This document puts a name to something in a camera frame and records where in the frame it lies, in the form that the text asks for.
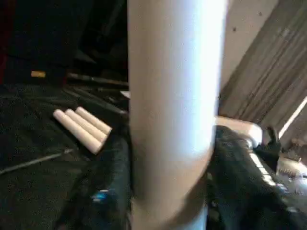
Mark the black case with yellow label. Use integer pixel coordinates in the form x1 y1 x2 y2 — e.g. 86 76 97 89
0 0 129 84

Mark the black metal rod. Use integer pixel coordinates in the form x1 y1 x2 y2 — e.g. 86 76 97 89
66 72 130 86

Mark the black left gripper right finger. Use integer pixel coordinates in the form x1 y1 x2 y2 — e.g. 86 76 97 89
205 125 307 230

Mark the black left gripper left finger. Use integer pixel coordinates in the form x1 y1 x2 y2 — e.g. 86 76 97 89
59 136 135 230

